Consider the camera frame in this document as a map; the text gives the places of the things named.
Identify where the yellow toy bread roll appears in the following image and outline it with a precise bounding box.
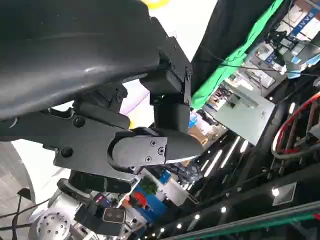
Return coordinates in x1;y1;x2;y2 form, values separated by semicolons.
146;0;171;10

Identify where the red cable loop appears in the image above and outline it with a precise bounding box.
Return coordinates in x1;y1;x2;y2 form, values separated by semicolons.
271;91;320;157

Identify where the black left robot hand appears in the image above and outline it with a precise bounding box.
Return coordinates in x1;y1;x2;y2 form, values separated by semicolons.
0;0;204;181

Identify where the lilac plate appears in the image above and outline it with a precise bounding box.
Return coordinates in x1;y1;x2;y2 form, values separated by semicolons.
119;80;152;131

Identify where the blue box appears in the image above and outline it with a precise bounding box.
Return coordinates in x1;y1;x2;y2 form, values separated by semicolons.
129;184;168;222

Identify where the black cloth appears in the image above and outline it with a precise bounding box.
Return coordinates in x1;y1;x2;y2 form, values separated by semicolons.
190;0;277;96

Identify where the black sensor camera box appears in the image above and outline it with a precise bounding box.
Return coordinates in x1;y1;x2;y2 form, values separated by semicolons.
101;206;127;224

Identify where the thin black cable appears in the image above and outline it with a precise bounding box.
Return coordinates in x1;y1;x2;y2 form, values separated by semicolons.
199;44;287;74

